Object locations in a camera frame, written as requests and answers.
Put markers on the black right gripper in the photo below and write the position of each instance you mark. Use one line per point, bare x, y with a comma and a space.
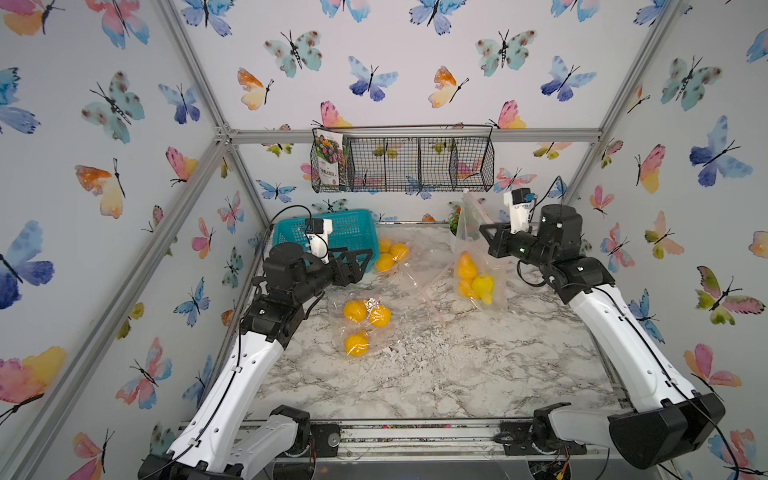
502, 244

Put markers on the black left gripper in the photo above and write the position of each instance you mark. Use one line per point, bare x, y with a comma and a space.
349, 275

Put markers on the yellow pear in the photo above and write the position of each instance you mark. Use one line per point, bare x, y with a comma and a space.
466, 269

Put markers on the yellow-green pear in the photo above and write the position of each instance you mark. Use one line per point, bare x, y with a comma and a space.
482, 287

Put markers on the clear zip-top bag with pears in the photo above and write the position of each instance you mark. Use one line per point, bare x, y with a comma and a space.
469, 239

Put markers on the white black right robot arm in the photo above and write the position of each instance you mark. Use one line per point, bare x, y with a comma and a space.
667, 417

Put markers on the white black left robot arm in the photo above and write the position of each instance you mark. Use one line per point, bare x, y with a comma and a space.
292, 283

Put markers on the clear bag of lemons front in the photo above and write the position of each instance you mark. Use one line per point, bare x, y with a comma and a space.
364, 325

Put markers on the teal plastic basket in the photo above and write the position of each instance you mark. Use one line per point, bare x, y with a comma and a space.
353, 229

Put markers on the white pot artificial plant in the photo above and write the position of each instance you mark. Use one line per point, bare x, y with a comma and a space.
453, 221

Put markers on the seed packet in basket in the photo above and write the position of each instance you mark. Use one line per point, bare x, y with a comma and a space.
329, 149

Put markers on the black wire wall basket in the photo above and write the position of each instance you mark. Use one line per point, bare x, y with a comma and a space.
414, 160

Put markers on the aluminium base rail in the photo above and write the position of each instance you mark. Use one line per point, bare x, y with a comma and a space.
420, 441

